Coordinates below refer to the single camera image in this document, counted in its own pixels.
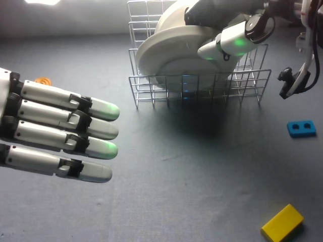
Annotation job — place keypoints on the blue block with two holes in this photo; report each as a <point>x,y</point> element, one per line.
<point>301,132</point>

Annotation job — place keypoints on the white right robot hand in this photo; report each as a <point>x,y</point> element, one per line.
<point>234,43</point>

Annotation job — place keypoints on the orange swirl cookie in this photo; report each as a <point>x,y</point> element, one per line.
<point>43,80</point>

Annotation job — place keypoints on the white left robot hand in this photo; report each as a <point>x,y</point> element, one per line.
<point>40,113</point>

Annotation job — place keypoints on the yellow rectangular block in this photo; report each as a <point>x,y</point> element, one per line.
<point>282,223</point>

